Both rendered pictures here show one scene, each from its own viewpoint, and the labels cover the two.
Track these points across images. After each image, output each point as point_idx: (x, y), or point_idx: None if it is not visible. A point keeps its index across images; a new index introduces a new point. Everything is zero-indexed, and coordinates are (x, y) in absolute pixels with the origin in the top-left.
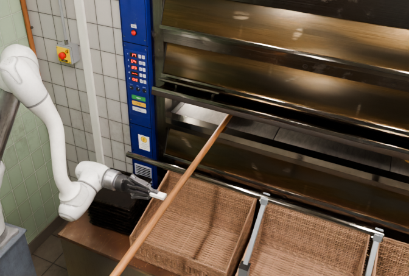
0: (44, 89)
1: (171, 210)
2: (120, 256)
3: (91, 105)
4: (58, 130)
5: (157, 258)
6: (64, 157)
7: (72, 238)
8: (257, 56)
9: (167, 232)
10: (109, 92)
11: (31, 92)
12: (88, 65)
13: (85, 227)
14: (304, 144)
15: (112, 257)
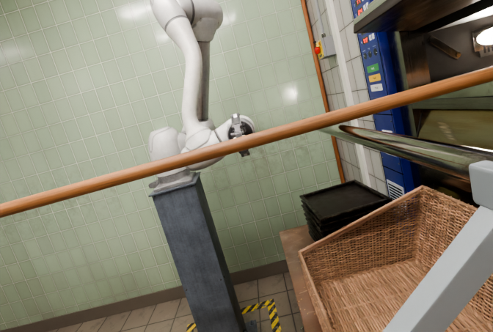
0: (174, 11)
1: (422, 267)
2: (297, 281)
3: (348, 105)
4: (188, 58)
5: (317, 307)
6: (191, 90)
7: (283, 240)
8: None
9: (384, 292)
10: (358, 80)
11: (159, 12)
12: (339, 53)
13: (303, 237)
14: None
15: (290, 276)
